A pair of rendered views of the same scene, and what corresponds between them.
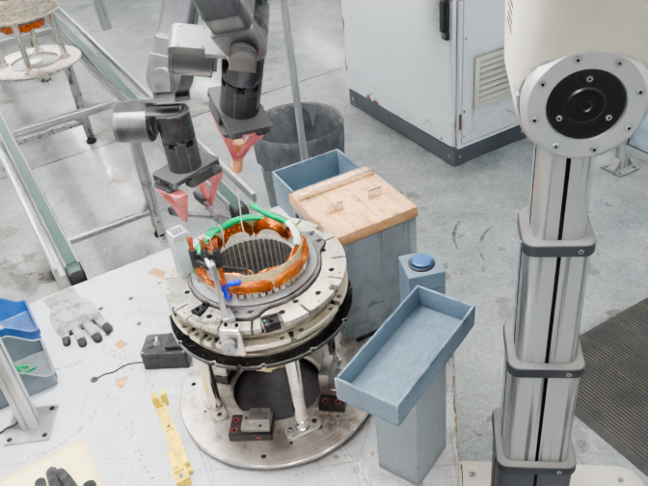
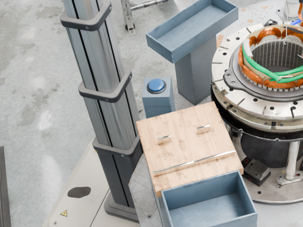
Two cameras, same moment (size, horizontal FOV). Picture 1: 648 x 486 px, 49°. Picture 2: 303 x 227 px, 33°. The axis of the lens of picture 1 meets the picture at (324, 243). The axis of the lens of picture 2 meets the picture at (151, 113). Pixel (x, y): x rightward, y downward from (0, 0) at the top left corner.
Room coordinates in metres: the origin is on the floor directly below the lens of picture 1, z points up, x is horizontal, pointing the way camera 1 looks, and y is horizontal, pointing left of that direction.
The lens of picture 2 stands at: (1.89, 0.10, 1.94)
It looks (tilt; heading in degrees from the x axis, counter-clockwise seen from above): 48 degrees down; 199
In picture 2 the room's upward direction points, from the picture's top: 11 degrees counter-clockwise
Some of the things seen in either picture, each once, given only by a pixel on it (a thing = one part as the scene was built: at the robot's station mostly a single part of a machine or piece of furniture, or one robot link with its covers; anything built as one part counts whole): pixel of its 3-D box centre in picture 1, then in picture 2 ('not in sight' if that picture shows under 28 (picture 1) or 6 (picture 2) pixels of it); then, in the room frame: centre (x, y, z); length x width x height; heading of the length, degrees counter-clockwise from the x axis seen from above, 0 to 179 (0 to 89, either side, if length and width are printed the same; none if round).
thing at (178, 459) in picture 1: (171, 436); not in sight; (0.91, 0.33, 0.80); 0.22 x 0.04 x 0.03; 20
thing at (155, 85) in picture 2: (421, 260); (156, 84); (1.04, -0.17, 1.04); 0.04 x 0.04 x 0.01
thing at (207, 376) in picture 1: (205, 370); not in sight; (0.96, 0.24, 0.91); 0.02 x 0.02 x 0.21
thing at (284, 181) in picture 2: not in sight; (289, 177); (1.12, 0.17, 0.81); 0.07 x 0.03 x 0.01; 111
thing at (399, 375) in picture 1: (410, 402); (195, 58); (0.81, -0.11, 0.92); 0.25 x 0.11 x 0.28; 141
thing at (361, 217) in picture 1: (351, 204); (186, 146); (1.23, -0.07, 1.05); 0.20 x 0.19 x 0.02; 24
